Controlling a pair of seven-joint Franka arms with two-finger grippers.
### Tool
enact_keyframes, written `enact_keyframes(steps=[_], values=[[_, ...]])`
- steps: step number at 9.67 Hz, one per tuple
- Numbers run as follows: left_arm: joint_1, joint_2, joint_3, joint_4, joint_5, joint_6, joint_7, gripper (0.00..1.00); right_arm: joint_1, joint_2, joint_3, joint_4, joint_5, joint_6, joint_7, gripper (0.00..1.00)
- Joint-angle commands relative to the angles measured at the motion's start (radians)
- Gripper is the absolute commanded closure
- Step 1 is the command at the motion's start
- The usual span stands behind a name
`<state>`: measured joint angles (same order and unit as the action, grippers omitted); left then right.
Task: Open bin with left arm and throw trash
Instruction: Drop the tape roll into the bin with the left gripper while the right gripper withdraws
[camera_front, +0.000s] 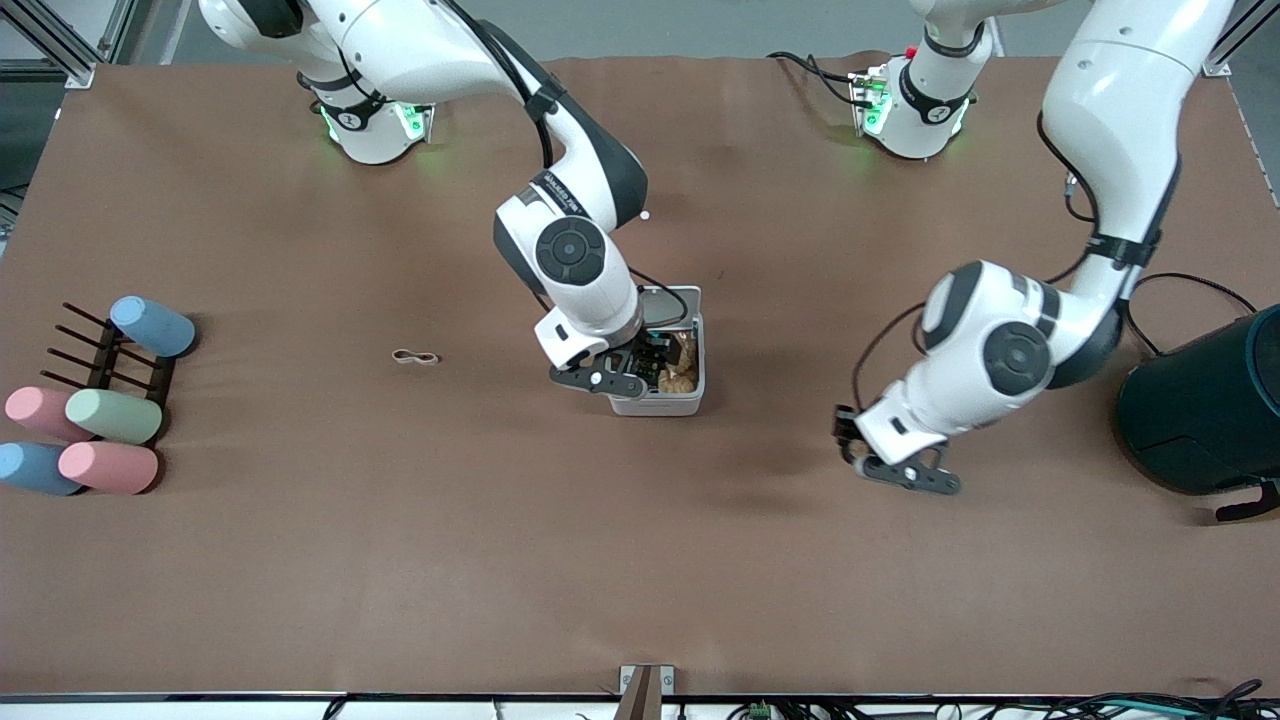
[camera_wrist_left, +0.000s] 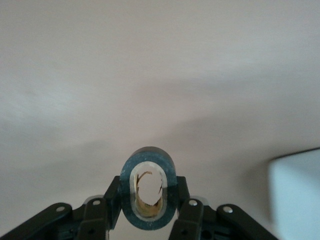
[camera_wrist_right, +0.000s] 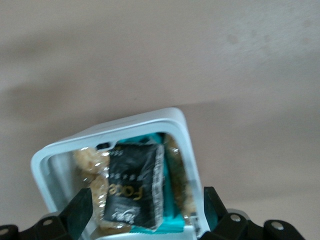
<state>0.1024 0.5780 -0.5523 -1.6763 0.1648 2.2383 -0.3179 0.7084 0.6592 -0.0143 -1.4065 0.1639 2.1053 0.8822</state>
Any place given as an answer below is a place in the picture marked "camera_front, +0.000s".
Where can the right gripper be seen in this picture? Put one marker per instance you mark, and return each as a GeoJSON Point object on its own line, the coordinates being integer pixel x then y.
{"type": "Point", "coordinates": [652, 353]}

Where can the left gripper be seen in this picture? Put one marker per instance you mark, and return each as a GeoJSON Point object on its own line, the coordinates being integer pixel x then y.
{"type": "Point", "coordinates": [845, 425]}

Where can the white square lidded bin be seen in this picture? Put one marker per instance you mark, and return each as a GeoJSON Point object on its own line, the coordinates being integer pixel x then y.
{"type": "Point", "coordinates": [655, 403]}

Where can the beige rubber band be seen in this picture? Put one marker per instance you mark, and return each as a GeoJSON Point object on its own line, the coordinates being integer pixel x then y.
{"type": "Point", "coordinates": [400, 356]}

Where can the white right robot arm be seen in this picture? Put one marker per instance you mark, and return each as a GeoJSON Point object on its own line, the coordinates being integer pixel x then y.
{"type": "Point", "coordinates": [570, 250]}

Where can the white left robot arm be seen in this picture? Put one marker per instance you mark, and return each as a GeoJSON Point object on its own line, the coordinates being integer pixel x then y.
{"type": "Point", "coordinates": [1015, 355]}

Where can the dark teal cylindrical bin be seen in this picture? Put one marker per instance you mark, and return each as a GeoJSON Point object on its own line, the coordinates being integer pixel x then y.
{"type": "Point", "coordinates": [1200, 410]}

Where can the brown crumpled wrapper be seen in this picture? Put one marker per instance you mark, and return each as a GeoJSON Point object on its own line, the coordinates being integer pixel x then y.
{"type": "Point", "coordinates": [684, 365]}

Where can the brown paper table cover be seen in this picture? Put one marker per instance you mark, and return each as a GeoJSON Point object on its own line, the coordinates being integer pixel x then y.
{"type": "Point", "coordinates": [500, 560]}

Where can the light blue plastic cup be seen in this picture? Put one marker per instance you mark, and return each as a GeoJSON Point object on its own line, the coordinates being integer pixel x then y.
{"type": "Point", "coordinates": [35, 468]}
{"type": "Point", "coordinates": [155, 327]}

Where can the black cup rack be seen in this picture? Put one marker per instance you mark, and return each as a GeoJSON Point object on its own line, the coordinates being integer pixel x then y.
{"type": "Point", "coordinates": [135, 372]}

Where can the light green plastic cup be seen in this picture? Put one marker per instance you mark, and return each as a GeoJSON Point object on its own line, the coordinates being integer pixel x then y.
{"type": "Point", "coordinates": [115, 417]}

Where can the pink plastic cup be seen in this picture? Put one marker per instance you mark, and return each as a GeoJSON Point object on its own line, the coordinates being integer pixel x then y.
{"type": "Point", "coordinates": [108, 468]}
{"type": "Point", "coordinates": [35, 410]}

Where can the metal table edge bracket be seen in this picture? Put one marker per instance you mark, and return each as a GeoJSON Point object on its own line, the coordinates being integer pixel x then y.
{"type": "Point", "coordinates": [646, 685]}

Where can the metal arm base bracket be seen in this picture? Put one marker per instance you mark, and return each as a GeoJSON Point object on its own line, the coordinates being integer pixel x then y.
{"type": "Point", "coordinates": [420, 118]}
{"type": "Point", "coordinates": [868, 100]}

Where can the aluminium frame profile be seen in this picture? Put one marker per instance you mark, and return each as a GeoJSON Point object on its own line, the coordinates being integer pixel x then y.
{"type": "Point", "coordinates": [60, 50]}
{"type": "Point", "coordinates": [1245, 30]}

